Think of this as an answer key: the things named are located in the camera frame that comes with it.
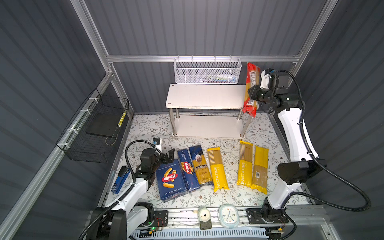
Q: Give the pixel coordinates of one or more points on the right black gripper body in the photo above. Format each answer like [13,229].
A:
[258,94]

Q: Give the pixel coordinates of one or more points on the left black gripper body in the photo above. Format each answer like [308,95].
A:
[158,160]

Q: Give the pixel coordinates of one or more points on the red spaghetti bag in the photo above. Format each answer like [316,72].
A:
[253,79]

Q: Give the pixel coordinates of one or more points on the yellow Pastatime spaghetti bag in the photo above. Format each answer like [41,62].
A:
[245,164]
[217,169]

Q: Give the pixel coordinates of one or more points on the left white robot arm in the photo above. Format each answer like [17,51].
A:
[120,219]

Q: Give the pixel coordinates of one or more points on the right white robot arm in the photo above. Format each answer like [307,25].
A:
[289,109]

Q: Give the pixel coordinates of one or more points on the large blue Barilla pasta box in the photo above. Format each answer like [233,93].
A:
[171,182]

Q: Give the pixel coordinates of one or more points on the white two-tier shelf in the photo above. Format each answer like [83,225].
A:
[207,97]

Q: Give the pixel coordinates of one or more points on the blue stapler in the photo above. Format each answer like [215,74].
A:
[120,180]

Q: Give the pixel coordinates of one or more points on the narrow blue Barilla spaghetti box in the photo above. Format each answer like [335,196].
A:
[188,171]

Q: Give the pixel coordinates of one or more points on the blue yellow spaghetti bag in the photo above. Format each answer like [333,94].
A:
[200,166]

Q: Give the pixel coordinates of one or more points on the yellow green marker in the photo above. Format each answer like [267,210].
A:
[122,119]

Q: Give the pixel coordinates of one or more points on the white tube in basket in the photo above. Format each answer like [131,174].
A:
[225,78]

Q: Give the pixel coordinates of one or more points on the round white timer device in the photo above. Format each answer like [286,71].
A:
[205,220]

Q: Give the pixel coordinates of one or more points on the white analog clock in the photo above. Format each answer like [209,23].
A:
[228,216]

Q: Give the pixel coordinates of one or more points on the yellow spaghetti bag back side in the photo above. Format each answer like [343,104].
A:
[260,170]

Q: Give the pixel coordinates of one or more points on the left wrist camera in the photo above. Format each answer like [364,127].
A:
[158,142]

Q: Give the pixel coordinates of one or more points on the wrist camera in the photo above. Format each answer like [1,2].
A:
[266,78]
[158,142]

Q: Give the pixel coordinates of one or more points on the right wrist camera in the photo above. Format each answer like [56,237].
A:
[266,78]

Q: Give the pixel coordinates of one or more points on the black wire basket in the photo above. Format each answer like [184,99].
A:
[94,136]

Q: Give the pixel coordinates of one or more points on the white wire mesh basket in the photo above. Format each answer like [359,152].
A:
[191,72]

